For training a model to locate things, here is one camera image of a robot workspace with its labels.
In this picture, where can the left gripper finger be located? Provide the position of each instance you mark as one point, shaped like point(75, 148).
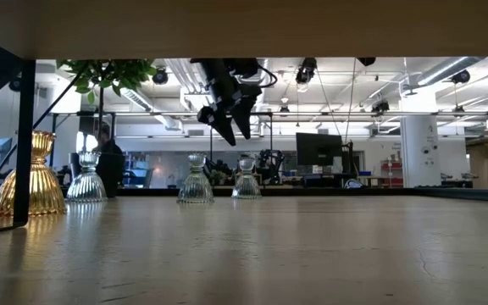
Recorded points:
point(245, 116)
point(226, 127)

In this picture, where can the clear ribbed glass candle holder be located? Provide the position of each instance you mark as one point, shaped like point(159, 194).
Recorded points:
point(246, 186)
point(195, 188)
point(86, 186)

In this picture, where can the amber ribbed glass candle holder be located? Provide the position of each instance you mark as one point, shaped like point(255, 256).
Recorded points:
point(45, 186)

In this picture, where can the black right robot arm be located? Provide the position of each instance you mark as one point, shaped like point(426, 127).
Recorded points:
point(367, 61)

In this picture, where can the black ceiling spotlight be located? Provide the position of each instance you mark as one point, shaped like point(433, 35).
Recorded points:
point(306, 70)
point(461, 76)
point(380, 106)
point(159, 76)

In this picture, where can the large black display screen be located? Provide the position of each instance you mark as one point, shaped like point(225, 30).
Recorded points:
point(318, 149)

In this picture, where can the green artificial plant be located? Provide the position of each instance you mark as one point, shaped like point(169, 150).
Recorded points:
point(112, 72)

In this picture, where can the person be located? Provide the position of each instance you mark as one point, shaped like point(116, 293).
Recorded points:
point(105, 130)

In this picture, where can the black plant pot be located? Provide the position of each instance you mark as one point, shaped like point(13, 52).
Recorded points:
point(110, 182)

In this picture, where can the red storage shelf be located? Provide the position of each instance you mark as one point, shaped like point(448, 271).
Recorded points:
point(392, 167)

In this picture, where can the white round column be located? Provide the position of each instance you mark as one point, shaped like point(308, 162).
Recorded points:
point(417, 144)

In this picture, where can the black shelf support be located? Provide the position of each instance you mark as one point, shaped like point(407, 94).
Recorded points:
point(24, 148)

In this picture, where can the black metal rig frame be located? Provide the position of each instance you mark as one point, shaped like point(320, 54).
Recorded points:
point(267, 114)

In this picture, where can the silver ventilation duct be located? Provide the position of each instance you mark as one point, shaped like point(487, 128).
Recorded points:
point(265, 63)

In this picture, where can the black aluminium table frame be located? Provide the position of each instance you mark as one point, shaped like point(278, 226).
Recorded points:
point(163, 192)

